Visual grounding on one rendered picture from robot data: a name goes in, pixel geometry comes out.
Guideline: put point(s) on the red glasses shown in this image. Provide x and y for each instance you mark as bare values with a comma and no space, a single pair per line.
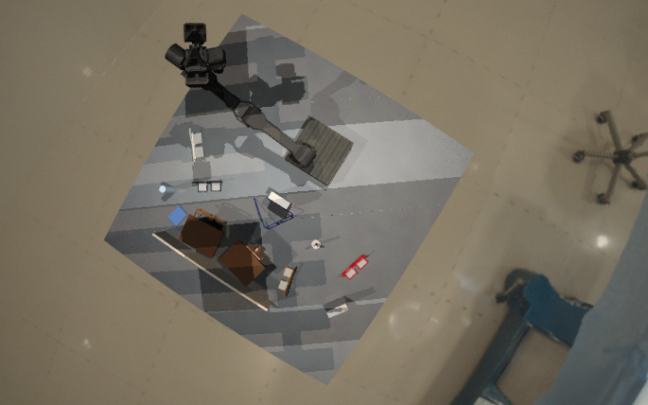
351,272

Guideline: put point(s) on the grey rectangular panel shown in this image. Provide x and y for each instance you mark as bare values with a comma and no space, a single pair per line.
223,277

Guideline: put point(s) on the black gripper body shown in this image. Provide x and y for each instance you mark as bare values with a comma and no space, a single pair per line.
196,79

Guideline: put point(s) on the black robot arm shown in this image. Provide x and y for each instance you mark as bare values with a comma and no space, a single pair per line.
302,155

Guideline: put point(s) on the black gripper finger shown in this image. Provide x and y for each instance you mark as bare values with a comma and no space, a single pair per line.
194,36
194,62

